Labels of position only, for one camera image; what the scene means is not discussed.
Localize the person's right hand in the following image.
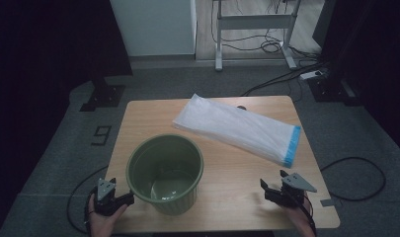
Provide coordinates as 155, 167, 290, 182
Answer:
281, 199, 316, 237

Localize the tangle of black cables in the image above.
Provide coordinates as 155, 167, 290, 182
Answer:
209, 0, 320, 60

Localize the white trash bag blue band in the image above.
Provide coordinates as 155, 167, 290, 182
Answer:
172, 93, 302, 169

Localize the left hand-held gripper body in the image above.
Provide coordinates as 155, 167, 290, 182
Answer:
93, 178, 124, 217

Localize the right hand-held gripper cable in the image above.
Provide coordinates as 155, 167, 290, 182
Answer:
300, 194, 318, 236

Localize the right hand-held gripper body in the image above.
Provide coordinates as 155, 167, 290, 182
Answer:
265, 172, 318, 209

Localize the black looped floor cable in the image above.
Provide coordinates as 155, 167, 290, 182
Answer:
66, 165, 109, 235
320, 156, 387, 202

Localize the person's left hand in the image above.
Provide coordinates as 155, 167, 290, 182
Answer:
88, 194, 129, 237

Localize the white power strip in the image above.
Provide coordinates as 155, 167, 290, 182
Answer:
299, 69, 325, 81

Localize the black stand base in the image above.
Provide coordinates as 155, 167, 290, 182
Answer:
307, 77, 363, 107
79, 77, 126, 113

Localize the dark curtain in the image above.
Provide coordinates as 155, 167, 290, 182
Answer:
312, 0, 400, 159
0, 0, 133, 231

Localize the white cabinet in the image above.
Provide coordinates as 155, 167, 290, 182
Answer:
109, 0, 198, 57

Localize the white metal desk frame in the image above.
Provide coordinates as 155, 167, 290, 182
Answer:
211, 0, 302, 72

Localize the long black power cable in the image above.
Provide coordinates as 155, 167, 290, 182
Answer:
240, 62, 327, 98

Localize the green plastic trash bin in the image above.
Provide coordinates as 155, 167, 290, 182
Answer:
125, 132, 205, 216

